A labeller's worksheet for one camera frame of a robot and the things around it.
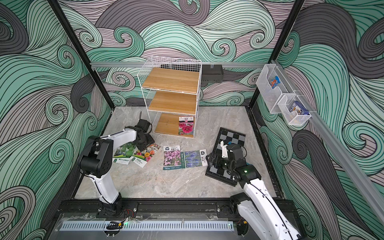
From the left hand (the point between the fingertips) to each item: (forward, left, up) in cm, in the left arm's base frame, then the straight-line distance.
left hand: (151, 142), depth 97 cm
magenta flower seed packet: (+15, -23, 0) cm, 27 cm away
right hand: (-16, -39, +11) cm, 44 cm away
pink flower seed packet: (-10, -15, -2) cm, 19 cm away
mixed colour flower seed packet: (-10, +5, -2) cm, 11 cm away
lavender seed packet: (-10, -30, -2) cm, 31 cm away
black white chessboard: (+3, -56, +2) cm, 56 cm away
